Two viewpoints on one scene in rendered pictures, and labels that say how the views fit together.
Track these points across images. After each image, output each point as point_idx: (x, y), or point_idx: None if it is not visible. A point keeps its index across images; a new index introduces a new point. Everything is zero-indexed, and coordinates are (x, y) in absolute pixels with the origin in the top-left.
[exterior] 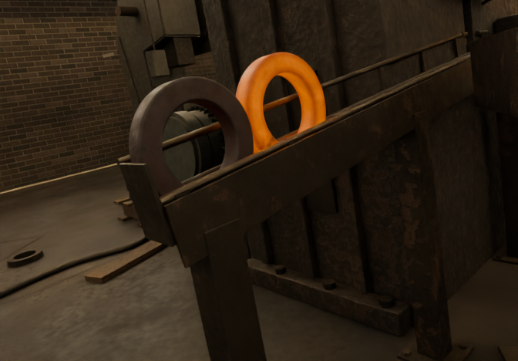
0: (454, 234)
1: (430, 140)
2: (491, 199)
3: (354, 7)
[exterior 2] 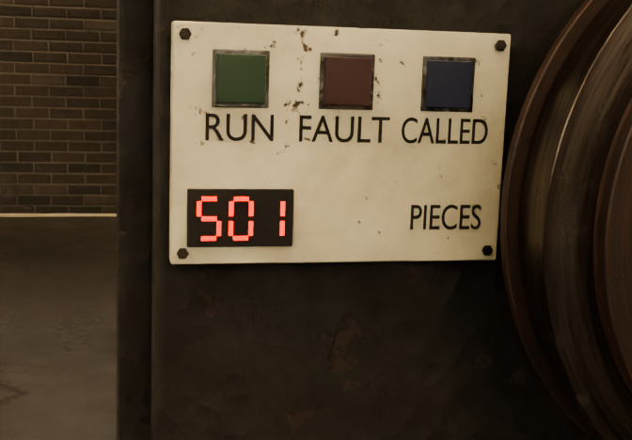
0: None
1: None
2: None
3: None
